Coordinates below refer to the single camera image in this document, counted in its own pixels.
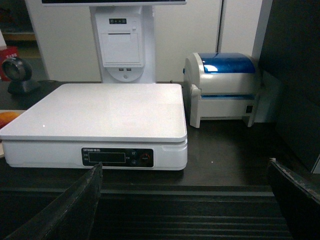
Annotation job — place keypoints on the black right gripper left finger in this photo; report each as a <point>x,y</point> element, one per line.
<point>70,216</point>

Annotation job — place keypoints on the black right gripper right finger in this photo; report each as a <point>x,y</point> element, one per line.
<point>298,200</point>

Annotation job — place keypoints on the dark red mango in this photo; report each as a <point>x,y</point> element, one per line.
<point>7,117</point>

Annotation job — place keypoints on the black checkout counter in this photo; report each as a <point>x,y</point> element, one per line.
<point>223,193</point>

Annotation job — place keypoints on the white checkout scale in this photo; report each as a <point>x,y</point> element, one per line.
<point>123,126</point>

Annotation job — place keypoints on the white blue label printer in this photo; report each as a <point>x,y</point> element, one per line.
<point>221,86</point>

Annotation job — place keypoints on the black barcode scanner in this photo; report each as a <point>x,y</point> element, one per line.
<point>24,83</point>

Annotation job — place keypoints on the red fire extinguisher box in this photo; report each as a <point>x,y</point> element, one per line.
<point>8,71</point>

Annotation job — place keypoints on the white partition panel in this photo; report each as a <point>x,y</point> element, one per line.
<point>66,42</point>

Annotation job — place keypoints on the wooden shelf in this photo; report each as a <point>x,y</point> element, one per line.
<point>19,36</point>

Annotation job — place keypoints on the white POS terminal stand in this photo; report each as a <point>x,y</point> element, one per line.
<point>124,35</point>

